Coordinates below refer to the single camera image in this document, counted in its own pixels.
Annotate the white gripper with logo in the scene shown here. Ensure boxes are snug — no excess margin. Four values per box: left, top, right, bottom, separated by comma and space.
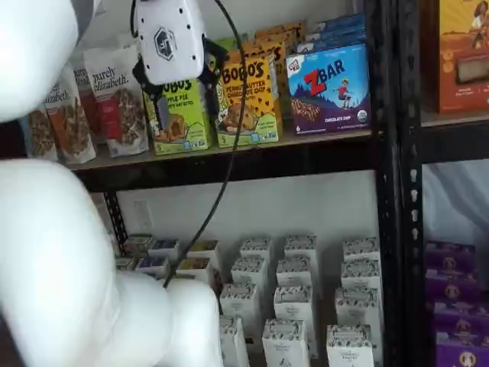
131, 0, 230, 133

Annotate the green Bobo's apple pie box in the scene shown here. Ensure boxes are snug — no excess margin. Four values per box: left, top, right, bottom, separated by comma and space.
213, 33, 249, 53
143, 77, 212, 156

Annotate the yellow Bobo's peanut butter box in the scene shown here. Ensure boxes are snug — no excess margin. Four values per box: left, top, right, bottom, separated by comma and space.
244, 30, 302, 54
254, 21, 307, 39
214, 57, 284, 149
228, 40, 288, 119

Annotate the blue ZBar chocolate chip box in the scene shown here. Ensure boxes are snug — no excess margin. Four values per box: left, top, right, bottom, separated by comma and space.
304, 22, 368, 43
294, 32, 368, 54
285, 42, 372, 136
313, 13, 367, 34

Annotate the small white box blue label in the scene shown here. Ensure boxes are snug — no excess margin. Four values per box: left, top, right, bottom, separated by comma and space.
134, 255, 172, 279
147, 239, 180, 261

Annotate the small white box granola picture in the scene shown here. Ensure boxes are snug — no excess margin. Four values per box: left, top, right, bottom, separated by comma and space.
176, 256, 215, 287
186, 239, 222, 271

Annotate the small white box grey label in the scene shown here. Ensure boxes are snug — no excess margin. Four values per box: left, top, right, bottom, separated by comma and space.
113, 256, 138, 271
124, 234, 154, 256

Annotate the white carton patterned top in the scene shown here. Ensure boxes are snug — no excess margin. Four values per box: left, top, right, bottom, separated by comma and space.
325, 323, 375, 367
273, 284, 320, 359
342, 236, 381, 265
339, 258, 383, 291
283, 235, 319, 268
334, 286, 384, 330
239, 237, 275, 268
261, 318, 309, 367
219, 282, 264, 337
218, 315, 251, 367
230, 255, 270, 295
275, 257, 320, 295

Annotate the black metal shelf rack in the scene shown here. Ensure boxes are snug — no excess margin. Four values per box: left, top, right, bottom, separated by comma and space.
66, 0, 401, 367
397, 0, 489, 367

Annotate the large orange snack box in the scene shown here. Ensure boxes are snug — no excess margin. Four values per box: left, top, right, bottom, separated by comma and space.
422, 0, 489, 115

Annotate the purple snack box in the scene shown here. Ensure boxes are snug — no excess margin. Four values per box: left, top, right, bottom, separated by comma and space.
432, 300, 489, 338
424, 240, 478, 273
424, 267, 481, 304
435, 331, 489, 367

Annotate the granola bag red label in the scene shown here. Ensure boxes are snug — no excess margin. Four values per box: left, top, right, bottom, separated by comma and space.
82, 44, 151, 158
71, 63, 102, 137

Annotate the granola bag orange label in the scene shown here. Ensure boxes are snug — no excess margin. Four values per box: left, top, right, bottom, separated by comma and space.
40, 63, 97, 164

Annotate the dark maroon object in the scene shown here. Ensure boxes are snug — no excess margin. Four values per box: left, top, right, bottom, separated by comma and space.
0, 120, 30, 160

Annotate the white draped sheet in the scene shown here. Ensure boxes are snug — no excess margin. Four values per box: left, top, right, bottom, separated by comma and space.
422, 163, 489, 245

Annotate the thin black cable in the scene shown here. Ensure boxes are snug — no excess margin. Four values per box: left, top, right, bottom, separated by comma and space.
128, 0, 139, 39

